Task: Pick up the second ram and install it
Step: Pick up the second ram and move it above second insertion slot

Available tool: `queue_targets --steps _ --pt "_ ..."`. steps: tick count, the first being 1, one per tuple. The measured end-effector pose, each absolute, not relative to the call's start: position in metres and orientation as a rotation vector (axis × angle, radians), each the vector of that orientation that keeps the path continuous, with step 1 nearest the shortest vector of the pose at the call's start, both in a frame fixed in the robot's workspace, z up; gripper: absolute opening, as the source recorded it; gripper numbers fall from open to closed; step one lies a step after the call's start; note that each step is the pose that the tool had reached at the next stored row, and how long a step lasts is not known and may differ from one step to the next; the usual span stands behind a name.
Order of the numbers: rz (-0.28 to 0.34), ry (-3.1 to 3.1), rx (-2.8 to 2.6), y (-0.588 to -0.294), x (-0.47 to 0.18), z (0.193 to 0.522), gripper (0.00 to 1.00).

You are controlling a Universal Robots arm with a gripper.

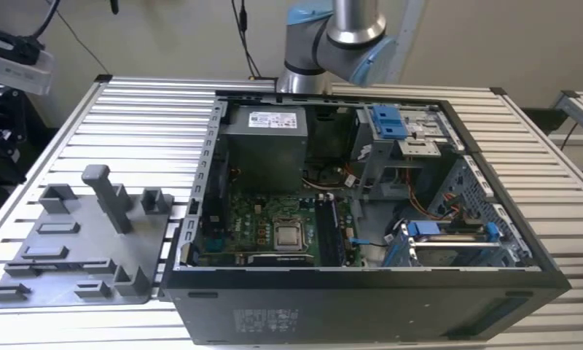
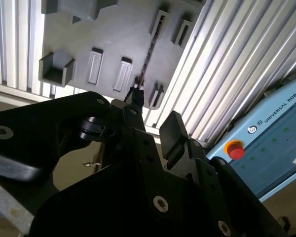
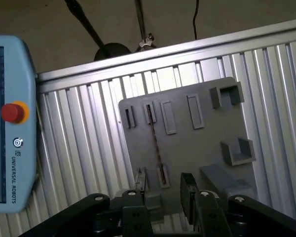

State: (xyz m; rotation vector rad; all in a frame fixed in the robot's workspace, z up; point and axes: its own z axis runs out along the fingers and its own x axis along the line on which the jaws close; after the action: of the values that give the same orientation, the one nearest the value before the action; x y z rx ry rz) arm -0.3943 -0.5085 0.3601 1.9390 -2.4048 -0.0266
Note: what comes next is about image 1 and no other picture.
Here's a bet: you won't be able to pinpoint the grey parts rack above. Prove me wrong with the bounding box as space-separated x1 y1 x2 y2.
0 163 176 311

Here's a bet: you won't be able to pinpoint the black case fan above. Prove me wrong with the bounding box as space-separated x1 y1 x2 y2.
204 148 234 236

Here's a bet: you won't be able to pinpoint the grey power supply unit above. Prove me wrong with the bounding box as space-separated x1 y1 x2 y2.
221 104 309 195

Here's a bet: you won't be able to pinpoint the green motherboard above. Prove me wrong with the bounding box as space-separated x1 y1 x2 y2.
193 192 366 270

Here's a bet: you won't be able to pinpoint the metal CPU socket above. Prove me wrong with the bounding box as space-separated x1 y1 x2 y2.
266 217 308 254

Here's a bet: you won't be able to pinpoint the silver CPU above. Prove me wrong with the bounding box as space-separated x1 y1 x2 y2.
273 226 304 252

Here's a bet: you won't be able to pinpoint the black graphics card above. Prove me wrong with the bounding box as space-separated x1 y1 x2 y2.
245 253 318 268

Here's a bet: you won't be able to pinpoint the grey metal drive cage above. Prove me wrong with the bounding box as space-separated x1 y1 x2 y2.
350 103 466 201

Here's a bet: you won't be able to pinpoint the black PC case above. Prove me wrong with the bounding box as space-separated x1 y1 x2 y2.
157 89 573 346

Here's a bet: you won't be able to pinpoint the hard disk with blue carrier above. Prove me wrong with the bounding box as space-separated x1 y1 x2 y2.
384 218 519 269

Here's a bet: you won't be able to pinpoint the small aluminium slat table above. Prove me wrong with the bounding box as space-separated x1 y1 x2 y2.
549 90 583 147

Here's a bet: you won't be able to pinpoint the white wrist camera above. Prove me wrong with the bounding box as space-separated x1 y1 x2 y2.
0 46 56 96

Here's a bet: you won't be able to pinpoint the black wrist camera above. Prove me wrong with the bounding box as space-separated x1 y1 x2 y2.
0 23 48 66

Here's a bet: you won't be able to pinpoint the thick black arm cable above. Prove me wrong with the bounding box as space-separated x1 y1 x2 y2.
27 0 63 39

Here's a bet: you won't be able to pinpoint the thin black hanging cable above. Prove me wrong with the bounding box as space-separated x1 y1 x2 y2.
230 0 260 79

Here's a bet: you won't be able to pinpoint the yellow and orange wire bundle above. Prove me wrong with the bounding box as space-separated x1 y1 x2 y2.
304 162 370 190

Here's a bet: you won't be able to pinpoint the blue plastic drive bracket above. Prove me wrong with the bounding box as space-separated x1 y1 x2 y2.
370 104 409 141

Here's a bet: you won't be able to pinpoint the blue-plug data wire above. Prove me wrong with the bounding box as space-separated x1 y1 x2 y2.
348 237 390 249

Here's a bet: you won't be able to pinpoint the orange and red power wires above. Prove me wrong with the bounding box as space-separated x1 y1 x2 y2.
401 166 462 222

